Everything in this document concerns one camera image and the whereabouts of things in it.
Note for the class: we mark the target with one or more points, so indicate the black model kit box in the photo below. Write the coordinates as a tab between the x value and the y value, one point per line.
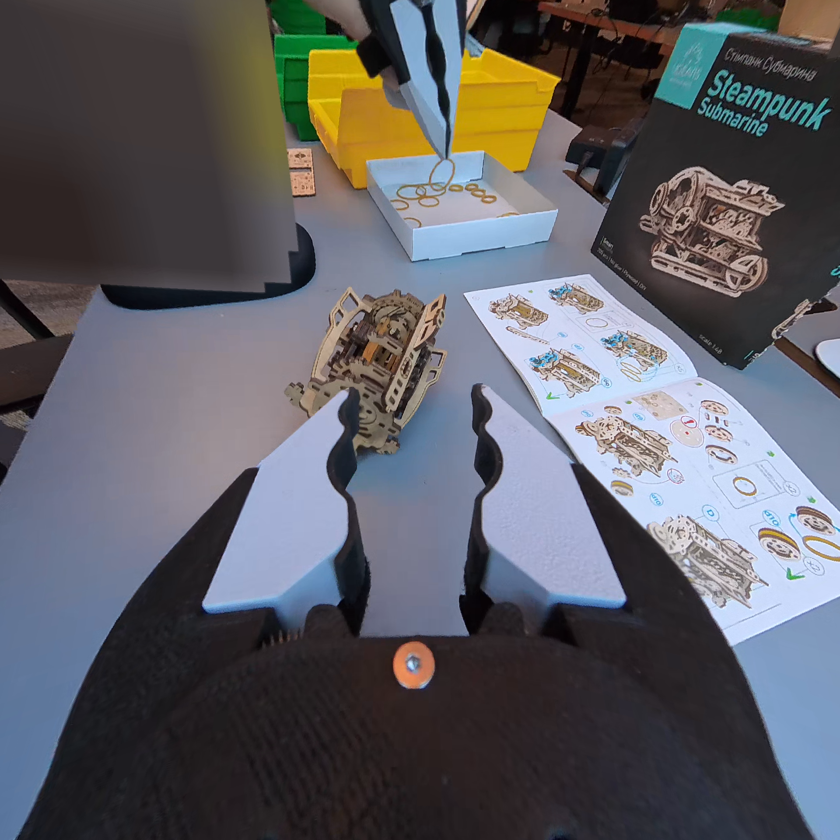
722	164

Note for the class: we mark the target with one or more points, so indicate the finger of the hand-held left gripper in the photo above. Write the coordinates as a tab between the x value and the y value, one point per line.
454	39
413	59

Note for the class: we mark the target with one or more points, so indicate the model instruction booklet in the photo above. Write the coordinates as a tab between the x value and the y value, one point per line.
656	459

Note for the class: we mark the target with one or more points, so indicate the white cardboard tray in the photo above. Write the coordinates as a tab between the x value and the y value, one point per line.
479	236

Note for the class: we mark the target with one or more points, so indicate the single tan elastic loop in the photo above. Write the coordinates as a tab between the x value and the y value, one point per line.
433	176

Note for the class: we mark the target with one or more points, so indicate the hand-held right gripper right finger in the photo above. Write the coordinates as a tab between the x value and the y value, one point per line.
551	538

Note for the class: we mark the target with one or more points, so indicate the wooden mechanical model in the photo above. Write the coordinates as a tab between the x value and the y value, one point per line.
374	354

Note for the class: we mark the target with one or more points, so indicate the black device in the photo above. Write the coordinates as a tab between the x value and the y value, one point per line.
604	157

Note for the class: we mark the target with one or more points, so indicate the yellow plastic bin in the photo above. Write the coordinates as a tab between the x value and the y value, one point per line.
505	111

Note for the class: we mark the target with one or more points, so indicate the green plastic bin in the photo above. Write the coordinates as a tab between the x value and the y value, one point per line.
295	16
295	79

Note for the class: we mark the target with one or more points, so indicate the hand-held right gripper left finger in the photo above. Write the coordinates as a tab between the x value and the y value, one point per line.
282	538

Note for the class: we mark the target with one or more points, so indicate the brown background table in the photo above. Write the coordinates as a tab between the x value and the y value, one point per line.
590	16

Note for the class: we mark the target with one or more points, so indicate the small wooden parts sheet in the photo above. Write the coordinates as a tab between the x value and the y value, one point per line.
300	159
303	184

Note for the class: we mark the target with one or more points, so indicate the pile of rubber bands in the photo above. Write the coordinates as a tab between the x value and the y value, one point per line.
420	195

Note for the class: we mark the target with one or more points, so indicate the person's left hand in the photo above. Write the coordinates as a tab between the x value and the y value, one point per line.
344	13

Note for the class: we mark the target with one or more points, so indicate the white monitor stand base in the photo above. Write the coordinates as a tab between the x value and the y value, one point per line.
830	358

